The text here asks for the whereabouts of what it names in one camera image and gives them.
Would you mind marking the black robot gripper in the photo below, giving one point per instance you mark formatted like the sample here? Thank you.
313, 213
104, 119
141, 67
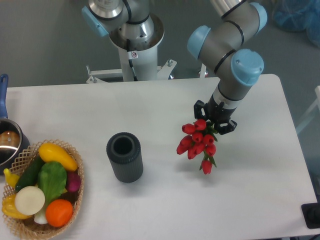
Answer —
219, 111

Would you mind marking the red tulip bouquet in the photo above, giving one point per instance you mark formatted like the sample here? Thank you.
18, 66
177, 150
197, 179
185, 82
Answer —
199, 139

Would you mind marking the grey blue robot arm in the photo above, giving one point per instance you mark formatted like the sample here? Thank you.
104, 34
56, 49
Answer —
219, 50

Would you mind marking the dark grey ribbed vase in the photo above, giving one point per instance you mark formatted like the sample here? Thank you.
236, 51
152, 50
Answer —
124, 152

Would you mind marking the blue plastic bag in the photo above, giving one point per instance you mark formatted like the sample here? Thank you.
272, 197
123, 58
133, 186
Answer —
299, 16

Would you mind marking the black device at table edge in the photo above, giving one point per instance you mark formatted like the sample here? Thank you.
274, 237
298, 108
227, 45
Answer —
311, 214

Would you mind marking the purple red onion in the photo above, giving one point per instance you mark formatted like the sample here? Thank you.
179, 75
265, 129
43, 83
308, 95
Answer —
73, 182

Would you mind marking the yellow squash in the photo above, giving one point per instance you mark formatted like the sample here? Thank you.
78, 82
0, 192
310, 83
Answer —
50, 152

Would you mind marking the green lettuce leaf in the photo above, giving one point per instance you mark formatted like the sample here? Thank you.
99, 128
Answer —
52, 180

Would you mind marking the orange fruit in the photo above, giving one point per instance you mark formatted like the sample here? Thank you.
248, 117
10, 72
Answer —
59, 212

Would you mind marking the dark green cucumber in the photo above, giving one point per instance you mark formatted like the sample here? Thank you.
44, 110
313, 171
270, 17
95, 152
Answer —
30, 175

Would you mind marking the white round onion slice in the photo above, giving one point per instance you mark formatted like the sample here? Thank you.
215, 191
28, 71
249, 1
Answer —
29, 200

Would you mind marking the woven wicker basket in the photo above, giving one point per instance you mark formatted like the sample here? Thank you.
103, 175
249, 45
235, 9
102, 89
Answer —
27, 229

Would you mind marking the yellow bell pepper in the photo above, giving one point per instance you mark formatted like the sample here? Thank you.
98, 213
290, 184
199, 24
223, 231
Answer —
9, 208

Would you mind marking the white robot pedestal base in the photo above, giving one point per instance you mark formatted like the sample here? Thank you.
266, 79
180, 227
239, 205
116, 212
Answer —
137, 46

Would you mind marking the blue handled saucepan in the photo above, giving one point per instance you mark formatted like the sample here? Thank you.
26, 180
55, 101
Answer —
12, 139

